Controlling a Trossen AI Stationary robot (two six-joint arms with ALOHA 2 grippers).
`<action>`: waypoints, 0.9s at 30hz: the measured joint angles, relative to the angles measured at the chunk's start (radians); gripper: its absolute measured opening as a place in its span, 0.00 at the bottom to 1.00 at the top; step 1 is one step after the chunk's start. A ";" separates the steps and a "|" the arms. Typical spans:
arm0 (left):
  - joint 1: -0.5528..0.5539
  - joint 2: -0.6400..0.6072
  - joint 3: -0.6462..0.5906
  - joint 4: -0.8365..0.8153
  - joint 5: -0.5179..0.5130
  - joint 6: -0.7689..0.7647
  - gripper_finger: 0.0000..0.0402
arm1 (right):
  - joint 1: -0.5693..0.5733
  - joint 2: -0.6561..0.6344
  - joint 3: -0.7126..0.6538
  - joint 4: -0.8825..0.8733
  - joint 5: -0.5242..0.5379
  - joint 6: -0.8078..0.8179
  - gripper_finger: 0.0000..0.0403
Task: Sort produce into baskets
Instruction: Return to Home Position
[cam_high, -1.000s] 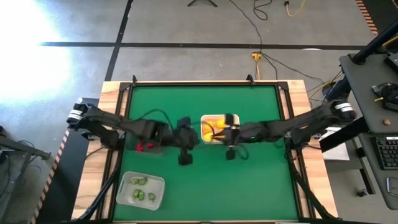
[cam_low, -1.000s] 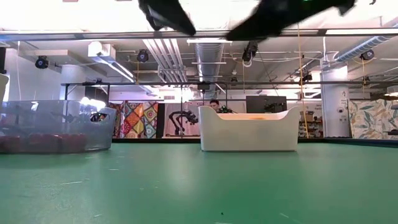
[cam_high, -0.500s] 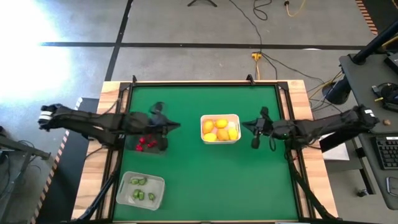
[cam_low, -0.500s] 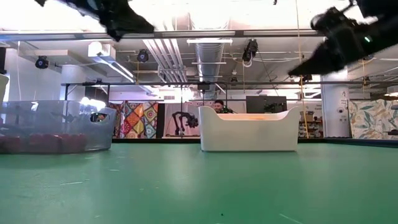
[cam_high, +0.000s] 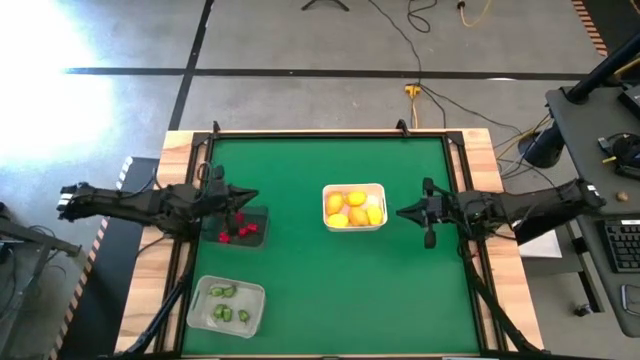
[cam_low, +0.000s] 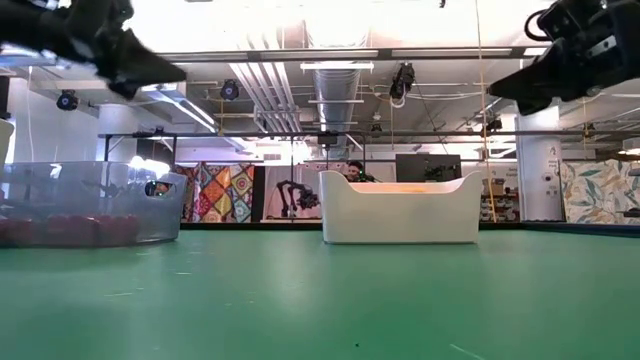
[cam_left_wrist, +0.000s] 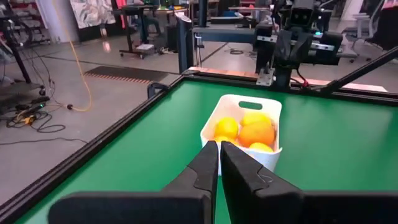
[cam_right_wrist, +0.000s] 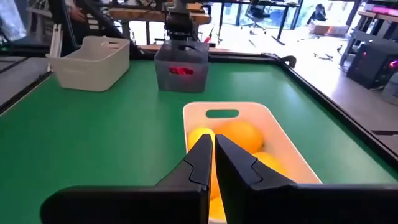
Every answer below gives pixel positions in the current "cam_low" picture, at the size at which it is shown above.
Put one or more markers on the leaf print curtain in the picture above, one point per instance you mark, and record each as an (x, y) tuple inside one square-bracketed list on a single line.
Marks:
[(600, 190)]

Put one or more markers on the white column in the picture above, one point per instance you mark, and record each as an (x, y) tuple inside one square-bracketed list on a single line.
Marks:
[(540, 165)]

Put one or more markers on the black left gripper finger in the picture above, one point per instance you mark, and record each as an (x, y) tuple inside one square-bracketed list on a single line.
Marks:
[(126, 90), (140, 65)]

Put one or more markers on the black background robot arm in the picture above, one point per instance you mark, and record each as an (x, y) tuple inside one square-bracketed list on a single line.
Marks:
[(295, 197)]

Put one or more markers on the silver ventilation duct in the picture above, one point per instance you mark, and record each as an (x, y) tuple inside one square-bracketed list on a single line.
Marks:
[(336, 100)]

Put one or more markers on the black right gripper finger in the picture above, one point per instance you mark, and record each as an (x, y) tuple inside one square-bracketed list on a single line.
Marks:
[(532, 106), (545, 82)]

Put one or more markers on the translucent grey plastic basket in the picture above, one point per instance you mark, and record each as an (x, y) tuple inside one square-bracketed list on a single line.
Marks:
[(90, 195)]

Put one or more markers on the green table mat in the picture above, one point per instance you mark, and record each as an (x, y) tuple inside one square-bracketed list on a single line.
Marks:
[(320, 300)]

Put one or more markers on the black suspended device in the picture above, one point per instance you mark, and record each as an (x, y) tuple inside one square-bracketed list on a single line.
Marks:
[(402, 80)]

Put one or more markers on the black round camera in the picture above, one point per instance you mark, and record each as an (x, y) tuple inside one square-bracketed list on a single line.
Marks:
[(229, 90), (66, 100)]

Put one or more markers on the colourful patchwork quilt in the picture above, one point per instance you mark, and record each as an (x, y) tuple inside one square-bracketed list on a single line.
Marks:
[(220, 192)]

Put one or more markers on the white plastic basket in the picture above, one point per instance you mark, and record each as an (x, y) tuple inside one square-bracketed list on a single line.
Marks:
[(400, 220)]

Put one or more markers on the person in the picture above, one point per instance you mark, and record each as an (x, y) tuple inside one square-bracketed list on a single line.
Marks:
[(356, 171)]

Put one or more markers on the grey rig crossbar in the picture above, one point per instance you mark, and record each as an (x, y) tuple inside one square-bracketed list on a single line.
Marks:
[(300, 54)]

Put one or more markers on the black horizontal pipe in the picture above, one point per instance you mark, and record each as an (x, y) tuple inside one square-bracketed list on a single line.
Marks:
[(250, 134)]

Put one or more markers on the black monitor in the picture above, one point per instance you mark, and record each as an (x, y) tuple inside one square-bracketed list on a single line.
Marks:
[(425, 165)]

